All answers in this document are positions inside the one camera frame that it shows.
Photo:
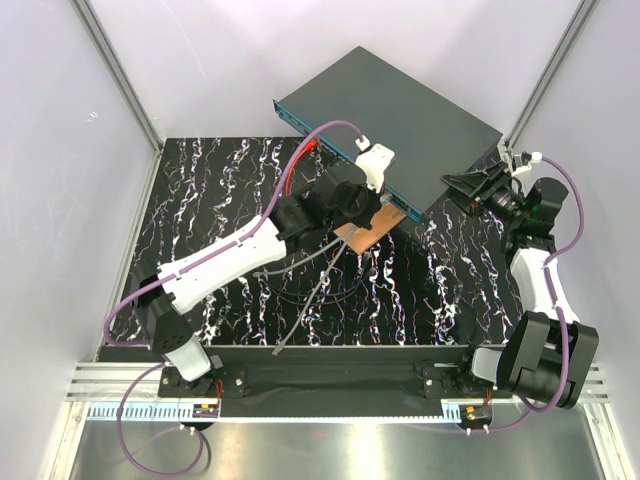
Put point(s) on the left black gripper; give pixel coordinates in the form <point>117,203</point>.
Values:
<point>373,204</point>

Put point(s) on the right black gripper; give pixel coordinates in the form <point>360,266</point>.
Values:
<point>479,182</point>

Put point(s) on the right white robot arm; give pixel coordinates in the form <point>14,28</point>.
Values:
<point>547,358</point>

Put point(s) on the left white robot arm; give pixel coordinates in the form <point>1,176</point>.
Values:
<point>345,193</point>

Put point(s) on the brown wooden board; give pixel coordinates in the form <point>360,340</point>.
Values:
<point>382,223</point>

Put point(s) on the black marble pattern mat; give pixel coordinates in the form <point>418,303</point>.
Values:
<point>441,281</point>

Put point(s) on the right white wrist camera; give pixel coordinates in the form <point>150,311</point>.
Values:
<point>519,165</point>

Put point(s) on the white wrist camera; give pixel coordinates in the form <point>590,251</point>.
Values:
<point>519,165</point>
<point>373,160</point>

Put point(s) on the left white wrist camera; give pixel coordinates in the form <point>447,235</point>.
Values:
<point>373,160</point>

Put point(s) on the dark teal network switch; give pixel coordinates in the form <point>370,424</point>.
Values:
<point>430,135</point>

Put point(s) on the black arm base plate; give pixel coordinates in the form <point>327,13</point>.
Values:
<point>432,372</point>

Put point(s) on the white slotted cable duct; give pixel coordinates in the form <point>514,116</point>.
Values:
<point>227,411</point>

